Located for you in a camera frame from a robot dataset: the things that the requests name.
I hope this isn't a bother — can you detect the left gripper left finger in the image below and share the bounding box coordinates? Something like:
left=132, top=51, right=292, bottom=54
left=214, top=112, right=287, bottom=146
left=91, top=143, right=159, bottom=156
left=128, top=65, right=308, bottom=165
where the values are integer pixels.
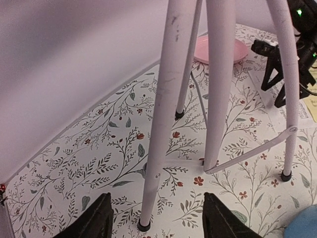
left=54, top=193, right=114, bottom=238

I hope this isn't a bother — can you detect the lilac music stand with tripod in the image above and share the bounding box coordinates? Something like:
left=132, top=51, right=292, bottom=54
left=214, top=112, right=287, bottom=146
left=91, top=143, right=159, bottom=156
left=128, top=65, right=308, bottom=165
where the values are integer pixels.
left=137, top=0, right=299, bottom=232

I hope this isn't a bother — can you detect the pink plate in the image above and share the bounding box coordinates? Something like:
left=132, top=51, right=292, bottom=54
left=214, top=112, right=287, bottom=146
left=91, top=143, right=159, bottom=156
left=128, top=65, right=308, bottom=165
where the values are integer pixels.
left=194, top=35, right=248, bottom=65

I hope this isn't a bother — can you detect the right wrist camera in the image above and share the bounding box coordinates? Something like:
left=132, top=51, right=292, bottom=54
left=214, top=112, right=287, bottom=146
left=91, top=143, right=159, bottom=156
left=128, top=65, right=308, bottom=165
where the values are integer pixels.
left=251, top=39, right=280, bottom=59

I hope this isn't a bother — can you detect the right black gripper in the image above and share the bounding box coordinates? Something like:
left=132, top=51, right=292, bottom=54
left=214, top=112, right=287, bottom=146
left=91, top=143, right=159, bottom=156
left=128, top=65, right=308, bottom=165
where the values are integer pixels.
left=261, top=0, right=317, bottom=108

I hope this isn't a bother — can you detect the white sheet music page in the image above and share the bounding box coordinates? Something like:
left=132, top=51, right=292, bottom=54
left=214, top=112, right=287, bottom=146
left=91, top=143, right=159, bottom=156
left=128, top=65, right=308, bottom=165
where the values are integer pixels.
left=249, top=67, right=317, bottom=130

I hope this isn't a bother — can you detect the floral table mat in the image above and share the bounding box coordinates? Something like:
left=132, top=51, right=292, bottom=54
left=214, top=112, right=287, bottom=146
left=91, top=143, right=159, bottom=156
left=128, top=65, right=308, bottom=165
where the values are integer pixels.
left=4, top=23, right=317, bottom=238

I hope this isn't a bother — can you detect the blue metronome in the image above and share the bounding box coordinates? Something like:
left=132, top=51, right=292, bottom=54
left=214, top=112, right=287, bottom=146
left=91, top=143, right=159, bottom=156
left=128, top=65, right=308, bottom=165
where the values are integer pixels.
left=283, top=204, right=317, bottom=238

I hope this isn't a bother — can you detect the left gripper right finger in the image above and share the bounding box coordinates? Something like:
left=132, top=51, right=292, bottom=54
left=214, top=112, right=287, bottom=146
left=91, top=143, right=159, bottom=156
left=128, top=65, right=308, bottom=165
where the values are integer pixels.
left=202, top=192, right=259, bottom=238

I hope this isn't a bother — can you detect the yellow sheet music page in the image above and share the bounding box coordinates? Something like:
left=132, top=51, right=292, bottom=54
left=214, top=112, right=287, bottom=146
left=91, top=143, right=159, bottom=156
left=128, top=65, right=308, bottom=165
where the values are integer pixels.
left=303, top=95, right=317, bottom=122

